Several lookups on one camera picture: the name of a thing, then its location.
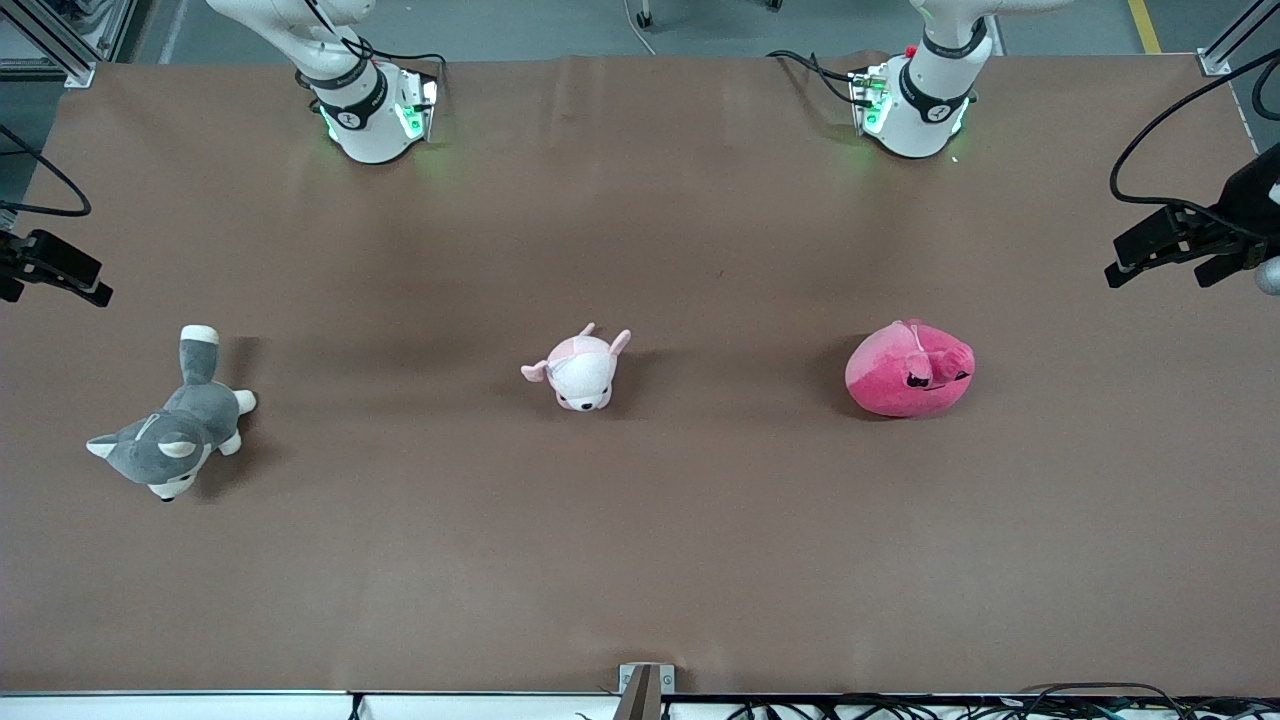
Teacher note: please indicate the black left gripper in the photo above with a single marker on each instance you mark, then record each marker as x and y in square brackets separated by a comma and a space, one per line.
[1252, 203]

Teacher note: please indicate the round hot pink plush toy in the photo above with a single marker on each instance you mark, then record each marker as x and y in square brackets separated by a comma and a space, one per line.
[900, 380]

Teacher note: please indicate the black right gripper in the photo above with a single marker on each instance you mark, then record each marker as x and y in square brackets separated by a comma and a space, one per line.
[40, 258]

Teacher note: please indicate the white table edge rail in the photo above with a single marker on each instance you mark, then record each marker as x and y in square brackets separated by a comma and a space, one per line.
[200, 706]

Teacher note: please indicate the pale pink plush puppy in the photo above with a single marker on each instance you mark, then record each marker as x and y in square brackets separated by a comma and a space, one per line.
[580, 375]

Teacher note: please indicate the aluminium frame post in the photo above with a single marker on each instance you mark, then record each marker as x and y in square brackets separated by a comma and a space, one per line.
[1235, 40]
[70, 45]

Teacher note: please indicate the brown paper table cover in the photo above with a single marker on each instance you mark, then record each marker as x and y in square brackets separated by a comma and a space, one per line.
[640, 520]

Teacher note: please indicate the grey white husky plush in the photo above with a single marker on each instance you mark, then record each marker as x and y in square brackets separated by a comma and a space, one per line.
[170, 445]

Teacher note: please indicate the black caster wheel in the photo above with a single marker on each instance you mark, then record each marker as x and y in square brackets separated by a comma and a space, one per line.
[645, 17]

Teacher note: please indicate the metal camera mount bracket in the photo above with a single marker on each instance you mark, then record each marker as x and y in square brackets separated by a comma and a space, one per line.
[645, 690]

